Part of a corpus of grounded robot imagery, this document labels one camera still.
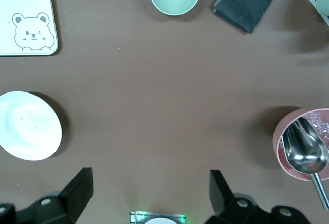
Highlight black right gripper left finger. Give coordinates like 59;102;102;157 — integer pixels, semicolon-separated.
15;167;94;224

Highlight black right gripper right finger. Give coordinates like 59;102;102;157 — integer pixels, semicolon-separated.
205;169;273;224

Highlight white round plate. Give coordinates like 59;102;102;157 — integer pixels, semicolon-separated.
0;91;63;161

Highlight pink round tub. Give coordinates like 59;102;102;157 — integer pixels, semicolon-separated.
272;107;329;182

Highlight steel cup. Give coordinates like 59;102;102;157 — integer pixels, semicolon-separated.
281;118;329;211

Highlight clear plastic ice pieces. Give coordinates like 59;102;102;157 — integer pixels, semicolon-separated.
300;110;329;142

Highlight dark grey folded cloth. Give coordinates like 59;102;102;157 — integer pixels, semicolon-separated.
213;0;287;34

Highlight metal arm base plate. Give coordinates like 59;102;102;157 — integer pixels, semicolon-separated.
129;210;186;224

